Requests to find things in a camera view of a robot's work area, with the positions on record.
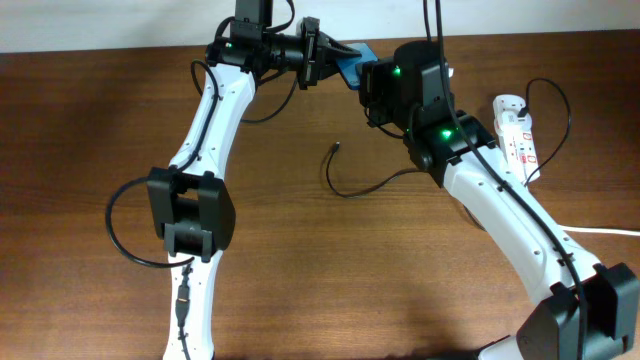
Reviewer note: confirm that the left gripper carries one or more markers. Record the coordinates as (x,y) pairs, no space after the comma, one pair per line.
(316,46)

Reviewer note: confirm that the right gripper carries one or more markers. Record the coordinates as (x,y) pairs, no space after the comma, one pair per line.
(366,83)

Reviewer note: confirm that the blue Galaxy smartphone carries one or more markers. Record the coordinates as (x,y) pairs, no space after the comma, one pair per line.
(351,68)

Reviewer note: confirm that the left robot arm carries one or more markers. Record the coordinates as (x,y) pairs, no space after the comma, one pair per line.
(191,207)

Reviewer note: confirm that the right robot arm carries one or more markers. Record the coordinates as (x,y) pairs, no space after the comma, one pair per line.
(582,308)

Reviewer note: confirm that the white power strip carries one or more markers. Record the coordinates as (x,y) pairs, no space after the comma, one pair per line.
(515,136)

